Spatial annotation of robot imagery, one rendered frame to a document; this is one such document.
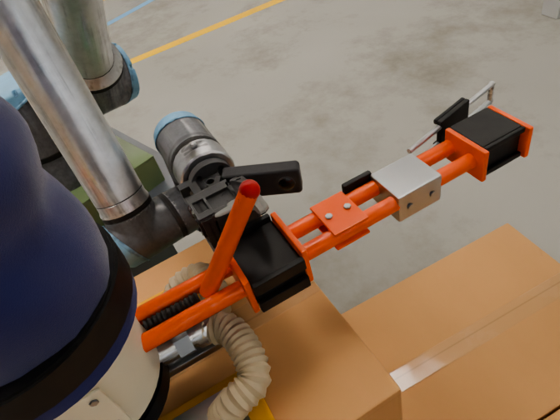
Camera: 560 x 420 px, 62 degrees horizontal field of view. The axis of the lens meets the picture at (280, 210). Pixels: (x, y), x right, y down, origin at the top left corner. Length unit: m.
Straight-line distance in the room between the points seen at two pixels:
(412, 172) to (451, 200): 1.52
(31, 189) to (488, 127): 0.56
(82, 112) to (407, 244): 1.48
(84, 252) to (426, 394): 0.80
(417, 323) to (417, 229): 0.94
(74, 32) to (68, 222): 0.67
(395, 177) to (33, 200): 0.43
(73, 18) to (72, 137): 0.32
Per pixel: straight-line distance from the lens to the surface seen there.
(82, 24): 1.04
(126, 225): 0.82
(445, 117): 0.72
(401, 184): 0.63
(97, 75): 1.19
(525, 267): 1.26
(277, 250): 0.57
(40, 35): 0.77
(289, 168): 0.67
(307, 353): 0.66
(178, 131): 0.78
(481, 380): 1.09
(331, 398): 0.63
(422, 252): 1.96
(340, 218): 0.59
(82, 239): 0.43
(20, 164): 0.38
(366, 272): 1.90
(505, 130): 0.70
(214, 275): 0.55
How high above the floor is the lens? 1.52
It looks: 44 degrees down
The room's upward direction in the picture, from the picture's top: 16 degrees counter-clockwise
